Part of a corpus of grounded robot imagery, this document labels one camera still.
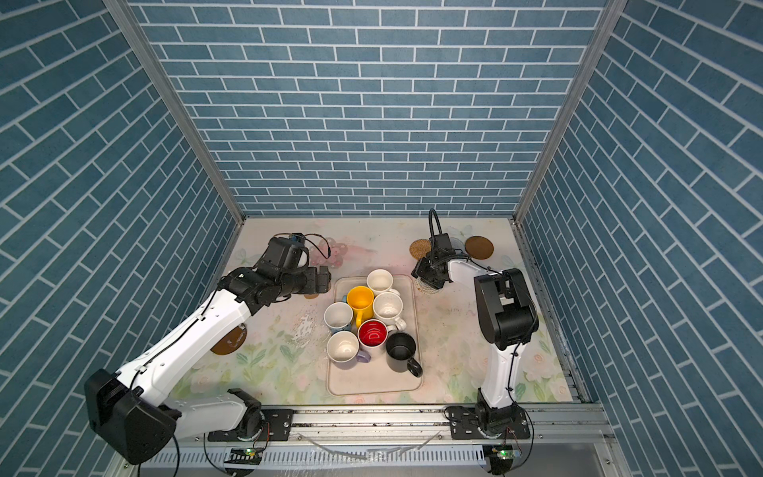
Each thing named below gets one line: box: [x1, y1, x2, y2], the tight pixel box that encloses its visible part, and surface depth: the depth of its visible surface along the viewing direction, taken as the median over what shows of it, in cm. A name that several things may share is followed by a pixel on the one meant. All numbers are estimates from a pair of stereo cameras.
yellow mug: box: [347, 285, 375, 328], surface depth 88 cm
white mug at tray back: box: [366, 268, 401, 297], surface depth 94 cm
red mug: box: [356, 318, 389, 356], surface depth 84 cm
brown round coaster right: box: [464, 235, 494, 260], surface depth 114 cm
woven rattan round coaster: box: [409, 238, 432, 260], surface depth 114 cm
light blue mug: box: [323, 295, 354, 335], surface depth 86 cm
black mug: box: [385, 331, 424, 379], surface depth 81 cm
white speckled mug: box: [372, 291, 407, 332], surface depth 89 cm
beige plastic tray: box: [325, 275, 423, 397], surface depth 83 cm
